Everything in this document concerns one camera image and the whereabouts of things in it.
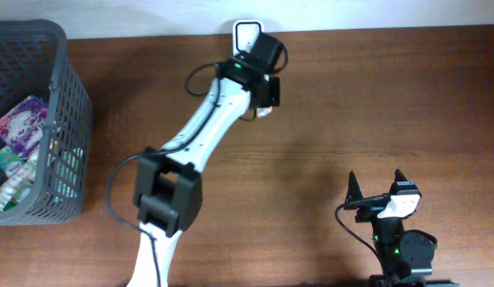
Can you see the small orange tissue pack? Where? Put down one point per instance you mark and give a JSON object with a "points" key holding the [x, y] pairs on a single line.
{"points": [[262, 112]]}

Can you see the white green tube brown cap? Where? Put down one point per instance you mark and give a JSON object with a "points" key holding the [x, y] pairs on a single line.
{"points": [[18, 186]]}

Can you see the grey plastic mesh basket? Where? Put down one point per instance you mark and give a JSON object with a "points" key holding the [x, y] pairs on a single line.
{"points": [[34, 61]]}

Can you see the small teal tissue pack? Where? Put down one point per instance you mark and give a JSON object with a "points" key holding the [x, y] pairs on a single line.
{"points": [[10, 161]]}

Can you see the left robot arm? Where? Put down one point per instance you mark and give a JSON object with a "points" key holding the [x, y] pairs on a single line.
{"points": [[168, 186]]}

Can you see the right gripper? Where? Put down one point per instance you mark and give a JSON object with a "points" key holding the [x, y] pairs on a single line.
{"points": [[370, 207]]}

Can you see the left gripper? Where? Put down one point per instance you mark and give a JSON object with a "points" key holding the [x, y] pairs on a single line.
{"points": [[274, 92]]}

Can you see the purple white tissue pack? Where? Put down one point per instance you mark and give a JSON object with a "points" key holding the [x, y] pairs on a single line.
{"points": [[22, 127]]}

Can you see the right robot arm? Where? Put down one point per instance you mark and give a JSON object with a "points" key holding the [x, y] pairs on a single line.
{"points": [[405, 256]]}

